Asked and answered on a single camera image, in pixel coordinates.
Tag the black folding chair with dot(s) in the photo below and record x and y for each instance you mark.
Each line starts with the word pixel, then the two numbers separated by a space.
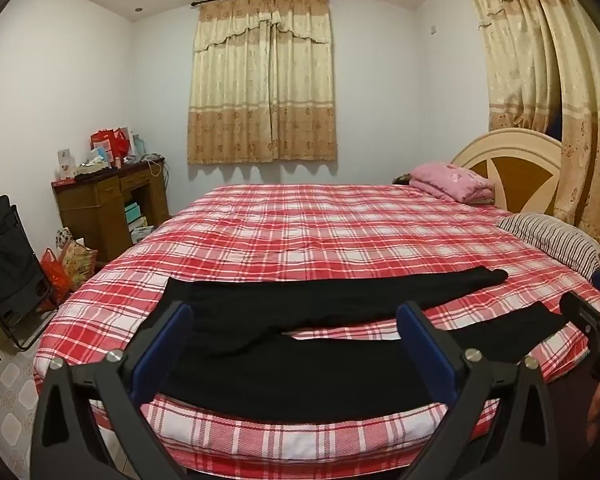
pixel 25 307

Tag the red plaid bed sheet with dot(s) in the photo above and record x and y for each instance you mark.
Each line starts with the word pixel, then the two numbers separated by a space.
pixel 300 232

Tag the teal box under desk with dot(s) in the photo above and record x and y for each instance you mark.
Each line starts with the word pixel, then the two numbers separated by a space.
pixel 132 212

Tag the cream wooden headboard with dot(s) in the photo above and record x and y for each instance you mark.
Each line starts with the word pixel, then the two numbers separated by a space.
pixel 524 166

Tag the striped grey pillow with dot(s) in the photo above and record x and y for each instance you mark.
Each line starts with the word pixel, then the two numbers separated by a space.
pixel 566 244

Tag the black pants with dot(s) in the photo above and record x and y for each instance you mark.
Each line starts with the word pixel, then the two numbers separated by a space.
pixel 246 357

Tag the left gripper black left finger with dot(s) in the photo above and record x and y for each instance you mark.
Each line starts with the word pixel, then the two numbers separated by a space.
pixel 66 442

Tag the beige window curtain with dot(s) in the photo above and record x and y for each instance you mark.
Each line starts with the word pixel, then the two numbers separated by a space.
pixel 262 84

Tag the red gift bag on desk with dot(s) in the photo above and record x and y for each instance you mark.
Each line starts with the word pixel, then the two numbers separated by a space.
pixel 115 142

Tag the brown wooden desk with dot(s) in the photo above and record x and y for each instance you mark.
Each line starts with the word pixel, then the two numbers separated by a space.
pixel 93 207

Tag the red plastic bag on floor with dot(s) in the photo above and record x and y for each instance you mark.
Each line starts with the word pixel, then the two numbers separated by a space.
pixel 60 283

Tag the beige side curtain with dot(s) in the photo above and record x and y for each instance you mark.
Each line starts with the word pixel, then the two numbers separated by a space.
pixel 543 65

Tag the white greeting card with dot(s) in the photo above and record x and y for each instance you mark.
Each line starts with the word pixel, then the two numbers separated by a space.
pixel 66 165

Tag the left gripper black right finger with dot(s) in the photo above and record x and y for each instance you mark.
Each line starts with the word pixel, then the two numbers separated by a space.
pixel 498 423

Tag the pink folded blanket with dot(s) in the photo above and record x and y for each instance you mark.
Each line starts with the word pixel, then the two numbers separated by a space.
pixel 457 183

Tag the floral gift bag on floor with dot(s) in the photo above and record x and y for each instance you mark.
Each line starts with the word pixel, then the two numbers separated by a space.
pixel 78 262

